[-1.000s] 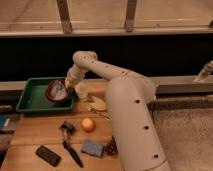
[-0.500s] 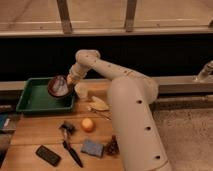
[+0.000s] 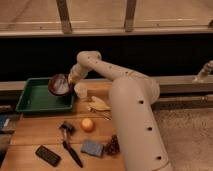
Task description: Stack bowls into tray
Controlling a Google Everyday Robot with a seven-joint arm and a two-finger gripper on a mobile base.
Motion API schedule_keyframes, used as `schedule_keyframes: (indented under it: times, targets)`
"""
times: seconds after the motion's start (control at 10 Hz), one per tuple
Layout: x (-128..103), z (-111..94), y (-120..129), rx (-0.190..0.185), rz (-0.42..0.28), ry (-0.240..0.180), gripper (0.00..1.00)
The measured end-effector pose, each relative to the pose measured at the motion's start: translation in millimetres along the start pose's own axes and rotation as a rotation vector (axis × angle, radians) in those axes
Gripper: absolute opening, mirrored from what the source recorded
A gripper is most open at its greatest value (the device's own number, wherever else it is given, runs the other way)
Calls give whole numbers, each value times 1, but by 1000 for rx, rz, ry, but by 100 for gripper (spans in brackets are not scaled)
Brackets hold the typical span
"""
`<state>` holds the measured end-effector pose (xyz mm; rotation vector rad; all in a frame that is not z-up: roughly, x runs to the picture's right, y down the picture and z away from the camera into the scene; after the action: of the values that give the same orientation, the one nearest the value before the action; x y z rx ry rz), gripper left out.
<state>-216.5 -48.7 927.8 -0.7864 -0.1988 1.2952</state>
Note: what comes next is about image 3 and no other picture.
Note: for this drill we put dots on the dark red bowl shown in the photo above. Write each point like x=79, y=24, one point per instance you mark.
x=51, y=88

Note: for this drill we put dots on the white cup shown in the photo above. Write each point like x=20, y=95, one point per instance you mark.
x=81, y=90

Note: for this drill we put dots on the orange fruit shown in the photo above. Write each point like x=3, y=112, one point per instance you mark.
x=87, y=125

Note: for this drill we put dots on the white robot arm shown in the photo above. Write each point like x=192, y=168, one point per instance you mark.
x=131, y=96

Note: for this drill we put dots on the blue sponge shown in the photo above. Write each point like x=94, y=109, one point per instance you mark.
x=92, y=148

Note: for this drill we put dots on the black smartphone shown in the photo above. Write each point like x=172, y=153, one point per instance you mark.
x=47, y=155

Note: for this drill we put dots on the pine cone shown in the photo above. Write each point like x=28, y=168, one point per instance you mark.
x=112, y=147

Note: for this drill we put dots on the clear plastic bowl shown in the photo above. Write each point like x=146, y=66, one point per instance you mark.
x=61, y=85

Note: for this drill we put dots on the green plastic tray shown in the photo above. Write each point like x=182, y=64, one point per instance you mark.
x=36, y=98

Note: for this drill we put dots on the wooden board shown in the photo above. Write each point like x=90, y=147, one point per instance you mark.
x=31, y=132

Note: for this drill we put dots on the metal fork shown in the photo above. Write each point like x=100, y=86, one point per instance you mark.
x=99, y=113

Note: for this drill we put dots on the black brush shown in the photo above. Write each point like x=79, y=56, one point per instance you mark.
x=67, y=130

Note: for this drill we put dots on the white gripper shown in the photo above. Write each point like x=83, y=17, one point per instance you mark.
x=77, y=73

